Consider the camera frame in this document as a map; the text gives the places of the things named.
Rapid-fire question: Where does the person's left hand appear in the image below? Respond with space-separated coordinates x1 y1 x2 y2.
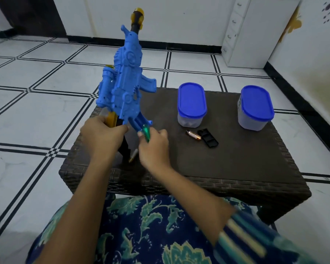
80 115 129 163

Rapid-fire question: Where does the person's right hand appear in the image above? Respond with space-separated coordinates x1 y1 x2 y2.
137 128 173 173

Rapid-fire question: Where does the green handled screwdriver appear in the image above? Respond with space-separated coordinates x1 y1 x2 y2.
142 125 152 143

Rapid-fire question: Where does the black battery cover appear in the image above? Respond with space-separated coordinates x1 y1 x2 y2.
197 128 219 148

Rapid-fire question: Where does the blue toy gun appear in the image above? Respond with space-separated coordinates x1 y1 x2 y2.
95 7 157 164

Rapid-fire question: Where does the clear container with blue lid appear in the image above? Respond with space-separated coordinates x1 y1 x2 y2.
177 82 208 128

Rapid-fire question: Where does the labelled container with blue lid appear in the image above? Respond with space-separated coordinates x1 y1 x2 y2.
237 85 275 132

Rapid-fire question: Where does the white drawer cabinet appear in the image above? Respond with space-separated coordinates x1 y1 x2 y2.
221 0 302 70

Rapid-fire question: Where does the person's left forearm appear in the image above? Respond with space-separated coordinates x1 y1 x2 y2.
33 159 119 264

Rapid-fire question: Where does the person's right forearm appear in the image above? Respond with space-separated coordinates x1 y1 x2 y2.
150 165 236 245

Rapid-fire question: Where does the blue floral dress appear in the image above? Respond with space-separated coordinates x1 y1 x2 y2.
26 194 253 264

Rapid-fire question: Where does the dark brown wicker table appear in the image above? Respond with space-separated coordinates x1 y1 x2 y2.
58 87 312 224

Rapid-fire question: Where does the striped right sleeve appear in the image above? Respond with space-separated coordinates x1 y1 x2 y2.
213 209 319 264

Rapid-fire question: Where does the dark door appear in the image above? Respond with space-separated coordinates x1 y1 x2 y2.
0 0 68 39

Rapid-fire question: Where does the yellow butterfly wall sticker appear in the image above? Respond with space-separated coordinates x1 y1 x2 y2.
278 8 303 43

